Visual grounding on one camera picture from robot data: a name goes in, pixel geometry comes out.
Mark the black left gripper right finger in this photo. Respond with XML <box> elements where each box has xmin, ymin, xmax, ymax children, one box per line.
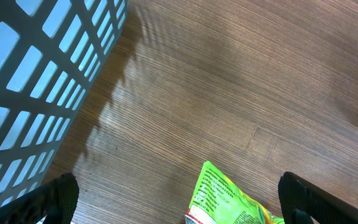
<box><xmin>278</xmin><ymin>172</ymin><xmax>358</xmax><ymax>224</ymax></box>

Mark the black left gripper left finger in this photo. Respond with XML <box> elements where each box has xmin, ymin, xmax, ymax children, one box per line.
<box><xmin>0</xmin><ymin>172</ymin><xmax>79</xmax><ymax>224</ymax></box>

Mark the green snack bag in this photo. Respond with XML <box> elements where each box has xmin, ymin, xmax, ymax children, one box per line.
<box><xmin>185</xmin><ymin>161</ymin><xmax>284</xmax><ymax>224</ymax></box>

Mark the grey plastic mesh basket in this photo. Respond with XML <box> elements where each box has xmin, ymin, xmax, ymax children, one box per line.
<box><xmin>0</xmin><ymin>0</ymin><xmax>128</xmax><ymax>207</ymax></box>

